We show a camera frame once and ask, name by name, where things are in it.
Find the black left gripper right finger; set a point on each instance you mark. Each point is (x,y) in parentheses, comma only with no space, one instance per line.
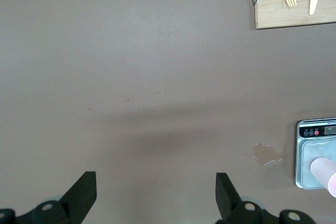
(231,208)

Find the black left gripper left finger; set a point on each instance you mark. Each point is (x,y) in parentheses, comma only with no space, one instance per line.
(76,203)

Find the pink plastic cup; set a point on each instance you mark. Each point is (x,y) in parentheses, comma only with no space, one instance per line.
(325,174)

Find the brown liquid spill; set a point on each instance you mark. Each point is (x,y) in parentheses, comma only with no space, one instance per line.
(266,154)

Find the silver digital kitchen scale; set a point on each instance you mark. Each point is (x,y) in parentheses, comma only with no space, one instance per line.
(304,155)

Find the brown table cover sheet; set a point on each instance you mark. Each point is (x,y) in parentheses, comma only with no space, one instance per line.
(157,51)

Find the bamboo cutting board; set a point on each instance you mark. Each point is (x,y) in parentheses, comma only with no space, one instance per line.
(273,16)

